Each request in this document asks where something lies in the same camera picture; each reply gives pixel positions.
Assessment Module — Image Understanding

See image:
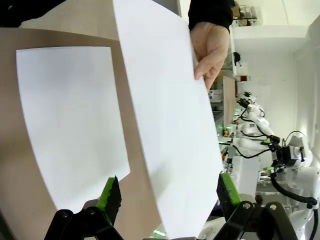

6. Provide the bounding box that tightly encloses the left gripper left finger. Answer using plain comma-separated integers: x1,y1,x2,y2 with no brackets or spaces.
44,175,123,240

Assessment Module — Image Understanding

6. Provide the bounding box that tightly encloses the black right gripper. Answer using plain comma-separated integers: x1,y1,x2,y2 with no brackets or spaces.
260,139,295,173

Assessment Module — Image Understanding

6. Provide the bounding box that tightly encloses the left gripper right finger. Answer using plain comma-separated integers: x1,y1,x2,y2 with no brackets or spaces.
212,172,297,240

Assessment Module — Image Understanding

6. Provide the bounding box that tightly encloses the white A4 paper stack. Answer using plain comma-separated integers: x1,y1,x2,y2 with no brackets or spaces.
15,45,131,213

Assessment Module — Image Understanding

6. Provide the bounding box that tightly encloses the white A4 paper sheet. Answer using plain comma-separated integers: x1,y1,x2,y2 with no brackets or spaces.
111,0,225,240

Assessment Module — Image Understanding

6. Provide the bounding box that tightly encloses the person's left forearm black sleeve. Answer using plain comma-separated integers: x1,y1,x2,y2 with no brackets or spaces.
187,0,236,35

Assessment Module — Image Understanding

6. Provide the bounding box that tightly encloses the person's left hand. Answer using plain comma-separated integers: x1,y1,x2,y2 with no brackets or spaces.
189,21,231,93

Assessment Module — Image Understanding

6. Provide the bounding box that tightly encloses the wooden board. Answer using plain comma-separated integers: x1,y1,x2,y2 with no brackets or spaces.
222,76,238,128

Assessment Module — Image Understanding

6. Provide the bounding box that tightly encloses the person in black sweater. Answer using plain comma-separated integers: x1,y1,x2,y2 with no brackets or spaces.
0,0,62,28

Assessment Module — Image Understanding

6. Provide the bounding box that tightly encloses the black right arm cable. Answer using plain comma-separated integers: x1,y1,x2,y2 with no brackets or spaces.
269,173,317,210

